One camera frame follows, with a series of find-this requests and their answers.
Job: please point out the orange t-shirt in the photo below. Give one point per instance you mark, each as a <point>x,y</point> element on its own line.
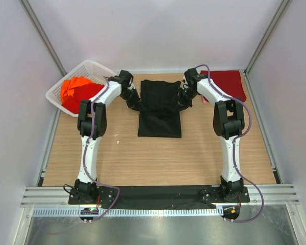
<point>68,86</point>

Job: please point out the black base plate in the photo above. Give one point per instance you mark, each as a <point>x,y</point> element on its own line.
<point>158,197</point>

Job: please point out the aluminium frame rail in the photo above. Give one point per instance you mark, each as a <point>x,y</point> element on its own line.
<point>273,194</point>

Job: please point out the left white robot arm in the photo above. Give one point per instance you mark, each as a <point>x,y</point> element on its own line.
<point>92,125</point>

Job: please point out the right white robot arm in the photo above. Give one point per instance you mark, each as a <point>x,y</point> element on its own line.
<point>228,124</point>

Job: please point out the folded dark red t-shirt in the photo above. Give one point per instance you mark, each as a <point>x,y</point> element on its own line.
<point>230,82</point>

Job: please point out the white slotted cable duct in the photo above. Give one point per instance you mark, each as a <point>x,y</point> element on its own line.
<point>91,212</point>

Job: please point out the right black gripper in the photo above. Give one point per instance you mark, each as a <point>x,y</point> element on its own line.
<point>181,102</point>

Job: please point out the black t-shirt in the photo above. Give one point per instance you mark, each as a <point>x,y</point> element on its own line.
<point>159,111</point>

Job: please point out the white plastic basket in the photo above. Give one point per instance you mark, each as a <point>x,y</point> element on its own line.
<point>89,69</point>

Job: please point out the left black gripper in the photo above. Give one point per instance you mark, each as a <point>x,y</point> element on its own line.
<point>135,101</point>

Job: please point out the red t-shirt in basket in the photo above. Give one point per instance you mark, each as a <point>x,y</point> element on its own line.
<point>85,92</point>

